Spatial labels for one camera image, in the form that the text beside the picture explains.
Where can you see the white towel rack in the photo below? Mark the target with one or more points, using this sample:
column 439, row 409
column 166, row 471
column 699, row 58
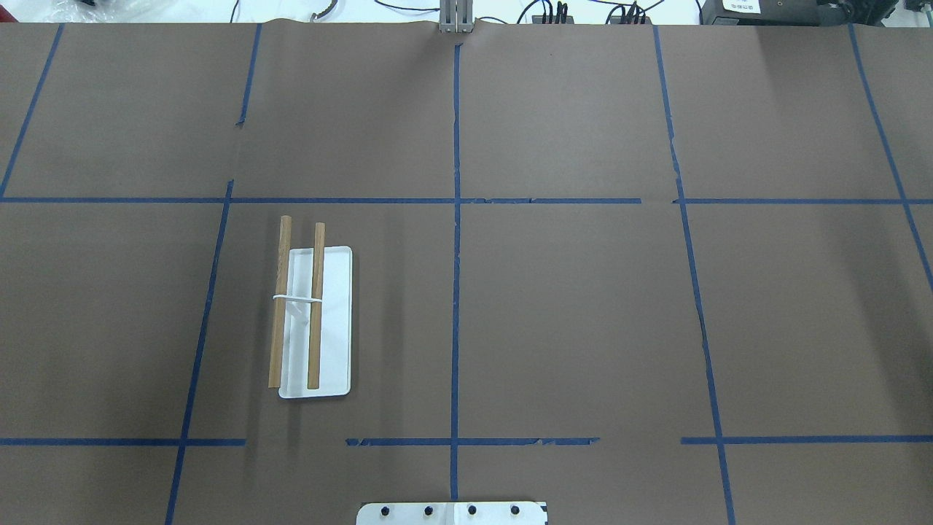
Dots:
column 311, row 336

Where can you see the brown paper table cover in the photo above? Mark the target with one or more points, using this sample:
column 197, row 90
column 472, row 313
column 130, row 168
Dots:
column 666, row 274

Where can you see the black usb hub left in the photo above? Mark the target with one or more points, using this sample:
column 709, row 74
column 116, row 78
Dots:
column 552, row 13

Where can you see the black usb hub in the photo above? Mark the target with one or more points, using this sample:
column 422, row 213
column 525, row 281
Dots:
column 552, row 13
column 627, row 15

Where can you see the black usb hub right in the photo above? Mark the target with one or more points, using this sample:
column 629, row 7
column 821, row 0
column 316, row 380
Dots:
column 627, row 15

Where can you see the black device with label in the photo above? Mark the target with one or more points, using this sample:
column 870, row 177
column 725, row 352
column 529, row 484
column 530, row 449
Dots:
column 795, row 13

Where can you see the aluminium frame post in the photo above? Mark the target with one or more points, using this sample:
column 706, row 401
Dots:
column 456, row 16

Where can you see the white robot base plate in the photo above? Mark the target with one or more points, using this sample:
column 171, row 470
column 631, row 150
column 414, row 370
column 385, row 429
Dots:
column 492, row 512

